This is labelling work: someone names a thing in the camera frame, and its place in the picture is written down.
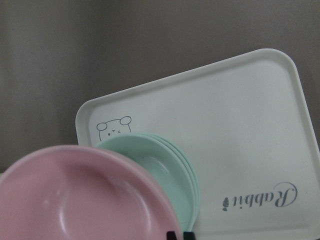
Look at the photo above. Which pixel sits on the white rectangular tray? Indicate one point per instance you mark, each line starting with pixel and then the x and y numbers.
pixel 244 124

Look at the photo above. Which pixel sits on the small pink bowl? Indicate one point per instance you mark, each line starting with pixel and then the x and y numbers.
pixel 68 192

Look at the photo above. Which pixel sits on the green stacked bowls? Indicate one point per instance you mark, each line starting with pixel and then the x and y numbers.
pixel 168 165

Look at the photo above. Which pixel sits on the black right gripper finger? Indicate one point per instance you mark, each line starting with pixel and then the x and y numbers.
pixel 174 234

